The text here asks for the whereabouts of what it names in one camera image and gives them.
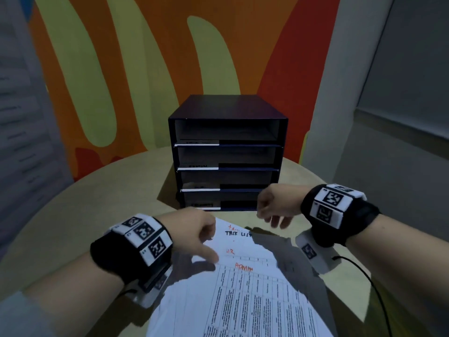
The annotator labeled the grey framed window panel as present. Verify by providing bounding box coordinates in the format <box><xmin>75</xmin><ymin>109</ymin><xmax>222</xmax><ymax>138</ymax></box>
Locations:
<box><xmin>354</xmin><ymin>0</ymin><xmax>449</xmax><ymax>141</ymax></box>

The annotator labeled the dark blue document tray organizer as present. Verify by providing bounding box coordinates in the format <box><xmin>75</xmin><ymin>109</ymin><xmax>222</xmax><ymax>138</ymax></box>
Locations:
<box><xmin>168</xmin><ymin>94</ymin><xmax>289</xmax><ymax>211</ymax></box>

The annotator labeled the white wrist camera unit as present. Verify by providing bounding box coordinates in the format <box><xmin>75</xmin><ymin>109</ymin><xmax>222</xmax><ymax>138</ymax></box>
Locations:
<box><xmin>123</xmin><ymin>266</ymin><xmax>173</xmax><ymax>309</ymax></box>
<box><xmin>295</xmin><ymin>229</ymin><xmax>343</xmax><ymax>276</ymax></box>

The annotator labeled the person's left forearm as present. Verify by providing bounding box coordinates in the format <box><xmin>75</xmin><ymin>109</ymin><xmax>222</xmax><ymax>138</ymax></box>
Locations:
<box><xmin>0</xmin><ymin>250</ymin><xmax>141</xmax><ymax>337</ymax></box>

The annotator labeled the black cable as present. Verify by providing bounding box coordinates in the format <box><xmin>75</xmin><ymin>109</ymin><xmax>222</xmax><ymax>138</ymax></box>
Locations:
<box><xmin>331</xmin><ymin>255</ymin><xmax>394</xmax><ymax>337</ymax></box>

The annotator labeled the person's left hand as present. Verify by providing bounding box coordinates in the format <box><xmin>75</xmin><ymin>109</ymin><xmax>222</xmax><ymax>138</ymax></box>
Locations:
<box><xmin>155</xmin><ymin>207</ymin><xmax>220</xmax><ymax>266</ymax></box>

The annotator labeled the black wristband with marker tags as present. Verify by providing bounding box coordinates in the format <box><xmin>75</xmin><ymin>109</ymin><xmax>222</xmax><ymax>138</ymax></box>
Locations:
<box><xmin>300</xmin><ymin>184</ymin><xmax>381</xmax><ymax>248</ymax></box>
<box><xmin>90</xmin><ymin>213</ymin><xmax>174</xmax><ymax>289</ymax></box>

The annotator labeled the person's right forearm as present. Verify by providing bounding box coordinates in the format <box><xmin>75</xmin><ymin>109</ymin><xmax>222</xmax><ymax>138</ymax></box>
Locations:
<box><xmin>345</xmin><ymin>213</ymin><xmax>449</xmax><ymax>327</ymax></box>

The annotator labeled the stack of printed white papers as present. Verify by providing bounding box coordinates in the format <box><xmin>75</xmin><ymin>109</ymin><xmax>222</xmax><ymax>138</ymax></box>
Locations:
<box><xmin>145</xmin><ymin>217</ymin><xmax>338</xmax><ymax>337</ymax></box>

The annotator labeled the person's right hand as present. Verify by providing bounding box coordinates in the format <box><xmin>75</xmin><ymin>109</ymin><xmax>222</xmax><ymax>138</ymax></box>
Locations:
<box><xmin>256</xmin><ymin>184</ymin><xmax>313</xmax><ymax>231</ymax></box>

